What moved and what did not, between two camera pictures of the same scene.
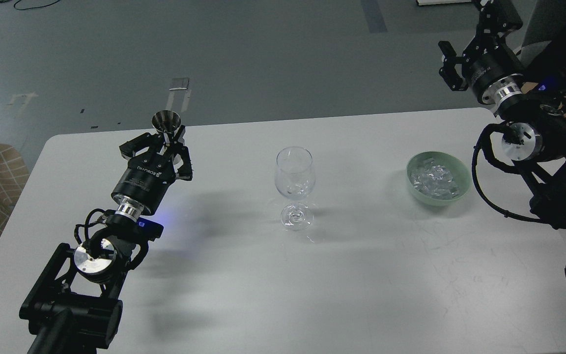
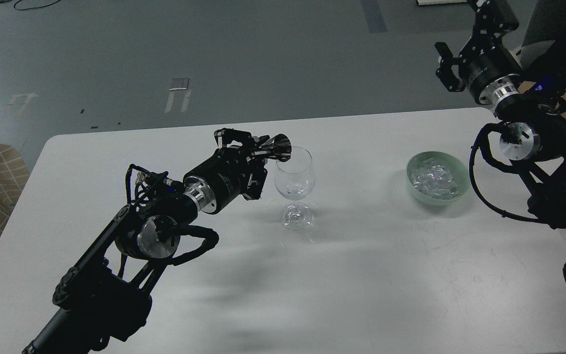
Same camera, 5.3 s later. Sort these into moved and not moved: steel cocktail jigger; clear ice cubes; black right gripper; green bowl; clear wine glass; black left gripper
Moved: steel cocktail jigger; black left gripper
Not moved: black right gripper; clear wine glass; clear ice cubes; green bowl
